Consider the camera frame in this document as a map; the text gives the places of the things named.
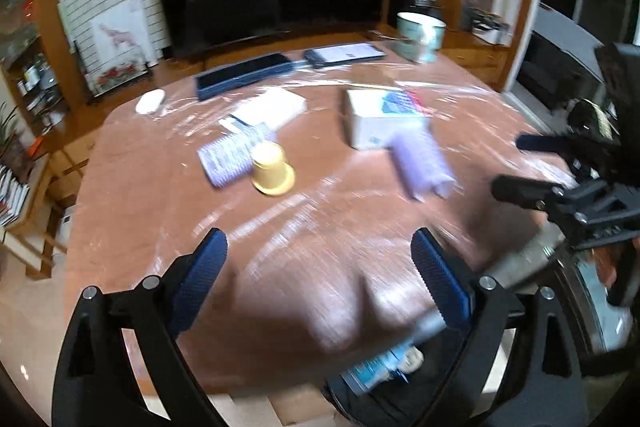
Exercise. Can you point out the dental floss plastic box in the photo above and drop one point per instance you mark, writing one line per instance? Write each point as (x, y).
(397, 362)

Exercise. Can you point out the white earbuds case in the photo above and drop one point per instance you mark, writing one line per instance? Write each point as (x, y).
(149, 102)

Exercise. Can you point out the white blue carton box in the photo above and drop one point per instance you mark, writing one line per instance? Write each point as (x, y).
(374, 116)

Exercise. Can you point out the purple hair roller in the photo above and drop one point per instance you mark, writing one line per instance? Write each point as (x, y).
(420, 164)
(230, 157)

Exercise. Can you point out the purple hair roller left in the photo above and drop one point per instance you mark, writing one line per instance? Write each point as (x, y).
(230, 157)

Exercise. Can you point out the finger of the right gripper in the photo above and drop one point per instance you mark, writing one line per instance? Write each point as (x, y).
(530, 196)
(545, 142)

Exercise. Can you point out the teal patterned mug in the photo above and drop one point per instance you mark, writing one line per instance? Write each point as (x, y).
(419, 37)

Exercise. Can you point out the clear plastic table cover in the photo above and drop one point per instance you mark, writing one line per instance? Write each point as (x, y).
(321, 276)

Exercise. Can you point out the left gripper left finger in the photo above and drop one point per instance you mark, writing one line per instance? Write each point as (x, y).
(94, 381)

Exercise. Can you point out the white medicine box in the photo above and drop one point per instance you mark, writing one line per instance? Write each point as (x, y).
(274, 108)

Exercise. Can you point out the black smartphone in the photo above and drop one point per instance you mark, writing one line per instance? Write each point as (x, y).
(330, 56)

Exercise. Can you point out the purple hair roller right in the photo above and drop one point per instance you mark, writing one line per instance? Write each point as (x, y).
(420, 164)

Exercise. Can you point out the framed deer painting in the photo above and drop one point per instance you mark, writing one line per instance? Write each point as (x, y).
(122, 49)

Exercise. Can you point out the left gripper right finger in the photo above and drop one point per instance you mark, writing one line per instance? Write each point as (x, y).
(541, 385)

